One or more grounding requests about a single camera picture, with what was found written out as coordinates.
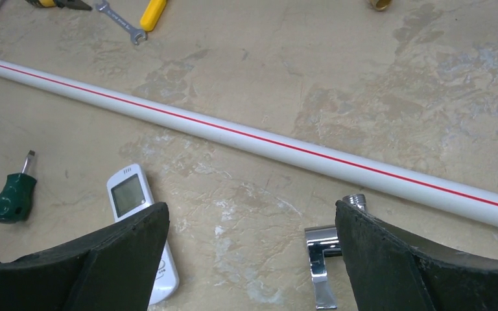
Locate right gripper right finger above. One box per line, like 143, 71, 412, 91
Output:
335, 200, 498, 310

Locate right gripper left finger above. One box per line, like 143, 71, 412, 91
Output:
0, 202, 170, 310

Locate white remote control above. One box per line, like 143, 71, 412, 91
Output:
106, 163, 180, 306

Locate chrome metal faucet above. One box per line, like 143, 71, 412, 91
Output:
303, 193, 368, 311

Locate green stubby screwdriver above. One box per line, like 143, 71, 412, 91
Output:
0, 150, 37, 224

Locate silver wrench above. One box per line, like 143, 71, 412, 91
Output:
95, 0, 147, 45

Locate yellow screwdriver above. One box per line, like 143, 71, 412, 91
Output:
139, 0, 167, 32

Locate white plastic faucet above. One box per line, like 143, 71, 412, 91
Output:
369, 0, 392, 12

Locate white PVC pipe frame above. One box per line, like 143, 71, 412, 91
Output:
0, 1, 498, 227

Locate yellow handled pliers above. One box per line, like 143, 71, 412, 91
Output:
25, 0, 92, 11

